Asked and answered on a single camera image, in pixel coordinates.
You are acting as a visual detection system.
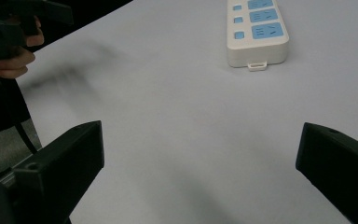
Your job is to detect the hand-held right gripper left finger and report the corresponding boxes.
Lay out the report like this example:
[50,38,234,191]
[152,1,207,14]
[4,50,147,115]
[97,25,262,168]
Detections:
[13,120,105,224]

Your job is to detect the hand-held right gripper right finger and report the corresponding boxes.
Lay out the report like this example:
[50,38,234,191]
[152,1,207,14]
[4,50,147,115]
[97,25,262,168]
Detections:
[295,121,358,224]

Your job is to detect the white and blue power strip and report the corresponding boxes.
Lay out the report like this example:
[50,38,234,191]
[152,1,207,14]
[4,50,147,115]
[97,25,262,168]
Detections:
[226,0,290,72]

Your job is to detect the black cable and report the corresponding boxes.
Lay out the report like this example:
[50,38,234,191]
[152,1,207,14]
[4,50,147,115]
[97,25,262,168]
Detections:
[14,121,39,155]

